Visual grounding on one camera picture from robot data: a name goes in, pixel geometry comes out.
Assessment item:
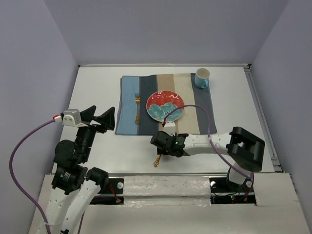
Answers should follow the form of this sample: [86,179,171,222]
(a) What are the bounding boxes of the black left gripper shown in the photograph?
[76,104,116,161]

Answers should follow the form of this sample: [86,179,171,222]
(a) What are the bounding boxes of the gold spoon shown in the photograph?
[153,154,162,168]

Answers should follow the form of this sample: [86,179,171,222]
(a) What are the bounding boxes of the striped blue beige cloth placemat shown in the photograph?
[115,73,217,136]

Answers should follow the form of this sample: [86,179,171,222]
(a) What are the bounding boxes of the red floral plate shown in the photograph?
[146,91,184,122]

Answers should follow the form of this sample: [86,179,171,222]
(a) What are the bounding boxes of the gold fork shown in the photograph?
[135,93,141,125]

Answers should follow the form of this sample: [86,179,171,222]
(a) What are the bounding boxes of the blue white mug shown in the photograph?
[194,68,210,88]

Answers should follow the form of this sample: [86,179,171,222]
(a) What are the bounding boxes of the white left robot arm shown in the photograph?
[37,105,115,234]

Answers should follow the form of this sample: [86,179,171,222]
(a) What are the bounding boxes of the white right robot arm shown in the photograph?
[150,127,265,191]

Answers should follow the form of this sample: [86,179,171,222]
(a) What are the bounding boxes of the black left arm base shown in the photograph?
[90,177,124,205]

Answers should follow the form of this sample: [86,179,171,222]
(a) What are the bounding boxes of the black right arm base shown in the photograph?
[210,177,256,205]

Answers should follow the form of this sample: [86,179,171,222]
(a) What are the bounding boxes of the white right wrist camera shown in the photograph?
[162,121,176,136]

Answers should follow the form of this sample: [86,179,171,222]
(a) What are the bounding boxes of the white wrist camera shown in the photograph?
[62,109,82,127]
[162,121,176,136]

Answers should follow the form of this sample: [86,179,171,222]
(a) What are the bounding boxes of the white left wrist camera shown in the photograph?
[62,109,82,127]

